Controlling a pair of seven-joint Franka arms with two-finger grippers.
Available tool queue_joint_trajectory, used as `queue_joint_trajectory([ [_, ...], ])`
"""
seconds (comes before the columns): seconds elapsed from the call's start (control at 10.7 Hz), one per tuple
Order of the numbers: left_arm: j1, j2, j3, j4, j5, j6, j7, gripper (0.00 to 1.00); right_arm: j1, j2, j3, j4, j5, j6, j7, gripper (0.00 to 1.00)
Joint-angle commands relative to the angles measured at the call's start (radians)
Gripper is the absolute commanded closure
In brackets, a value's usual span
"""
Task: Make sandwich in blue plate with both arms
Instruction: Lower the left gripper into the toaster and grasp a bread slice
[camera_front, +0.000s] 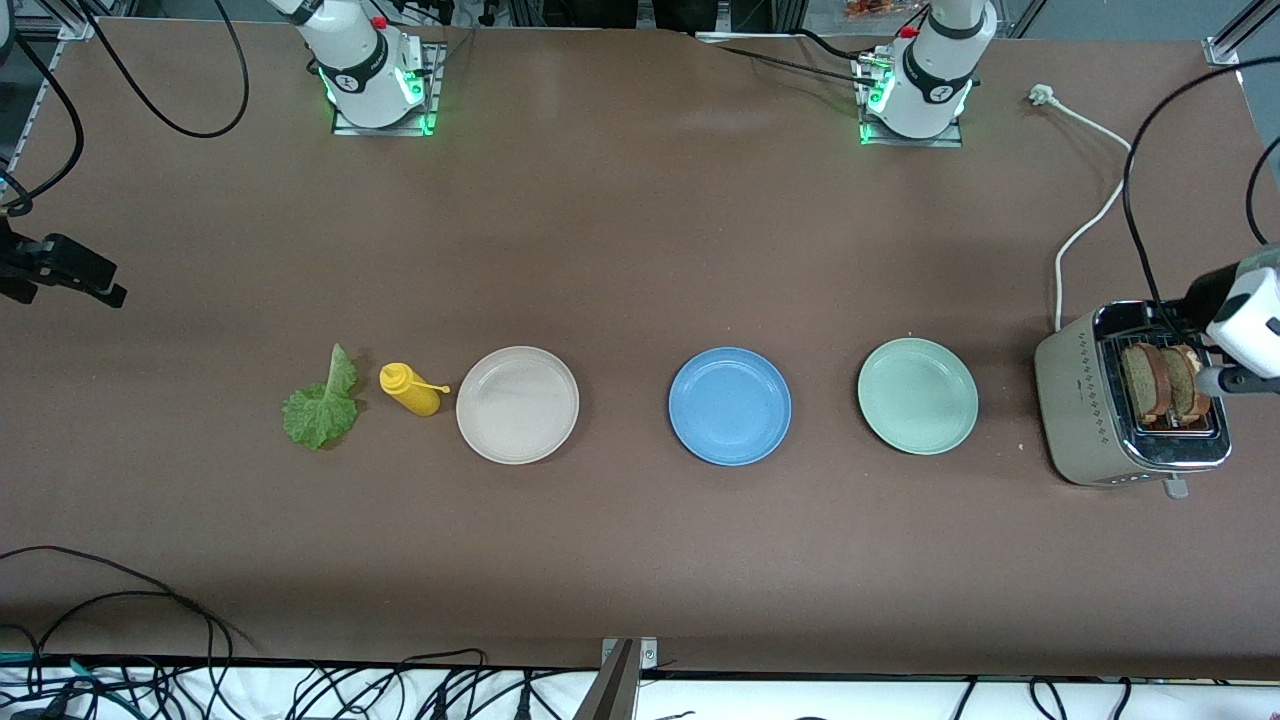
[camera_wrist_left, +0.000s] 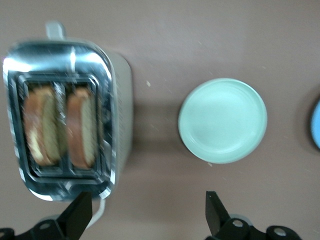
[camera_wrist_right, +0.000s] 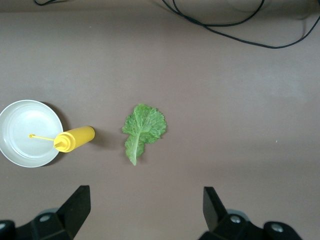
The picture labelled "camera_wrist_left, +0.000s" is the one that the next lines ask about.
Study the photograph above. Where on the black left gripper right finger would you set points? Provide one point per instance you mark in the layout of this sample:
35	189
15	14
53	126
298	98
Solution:
216	217

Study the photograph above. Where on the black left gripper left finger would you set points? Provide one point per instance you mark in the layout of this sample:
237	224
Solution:
77	215

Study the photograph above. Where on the brown bread slice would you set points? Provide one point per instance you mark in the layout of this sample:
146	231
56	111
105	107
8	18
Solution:
80	130
42	125

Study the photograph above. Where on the mint green round plate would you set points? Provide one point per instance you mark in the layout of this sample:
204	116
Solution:
222	120

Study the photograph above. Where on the blue round plate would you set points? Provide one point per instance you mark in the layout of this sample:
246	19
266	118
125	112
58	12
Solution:
316	125

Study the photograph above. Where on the beige chrome toaster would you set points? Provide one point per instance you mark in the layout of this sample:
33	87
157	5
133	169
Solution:
120	100

